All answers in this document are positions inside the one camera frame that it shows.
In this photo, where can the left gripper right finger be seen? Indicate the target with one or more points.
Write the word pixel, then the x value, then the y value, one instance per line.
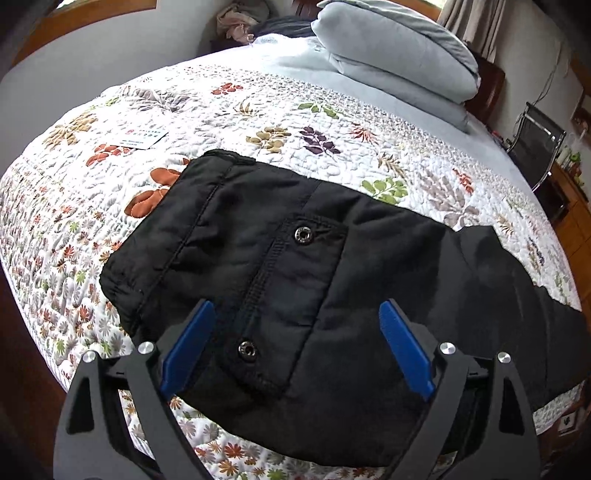
pixel 478 423

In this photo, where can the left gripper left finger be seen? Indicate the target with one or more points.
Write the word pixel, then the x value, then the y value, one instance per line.
pixel 116 422

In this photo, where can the black padded pants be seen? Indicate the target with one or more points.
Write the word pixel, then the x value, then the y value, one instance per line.
pixel 296 270

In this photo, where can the wooden desk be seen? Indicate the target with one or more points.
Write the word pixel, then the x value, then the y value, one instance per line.
pixel 573 229

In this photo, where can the floral quilted bedspread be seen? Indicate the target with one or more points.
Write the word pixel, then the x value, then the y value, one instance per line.
pixel 63 201

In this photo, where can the small paper card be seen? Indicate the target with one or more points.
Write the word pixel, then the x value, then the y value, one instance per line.
pixel 141 138

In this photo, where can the black office chair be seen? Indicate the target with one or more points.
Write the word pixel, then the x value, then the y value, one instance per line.
pixel 536 145

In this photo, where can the folded light blue duvet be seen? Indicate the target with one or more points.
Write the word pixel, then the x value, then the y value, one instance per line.
pixel 401 52

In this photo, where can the grey curtain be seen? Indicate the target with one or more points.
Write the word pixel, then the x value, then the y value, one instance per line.
pixel 476 23

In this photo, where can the pile of clothes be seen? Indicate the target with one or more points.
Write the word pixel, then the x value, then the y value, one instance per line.
pixel 235 21

